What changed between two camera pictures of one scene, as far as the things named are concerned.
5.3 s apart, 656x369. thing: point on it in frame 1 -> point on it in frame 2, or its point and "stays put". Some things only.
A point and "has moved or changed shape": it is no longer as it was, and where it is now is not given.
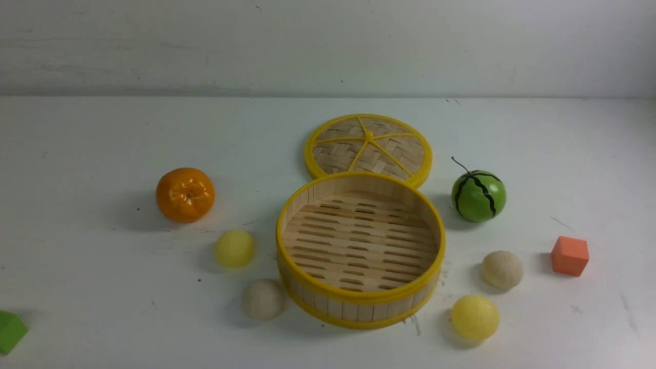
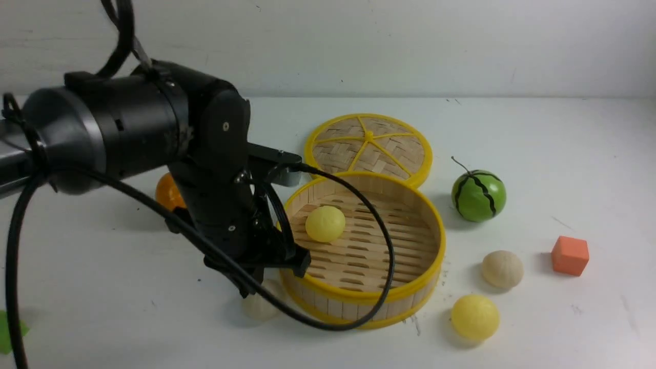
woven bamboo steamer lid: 359,142 stays put
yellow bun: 234,248 has moved or changed shape
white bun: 502,269 stays put
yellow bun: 475,317 stays put
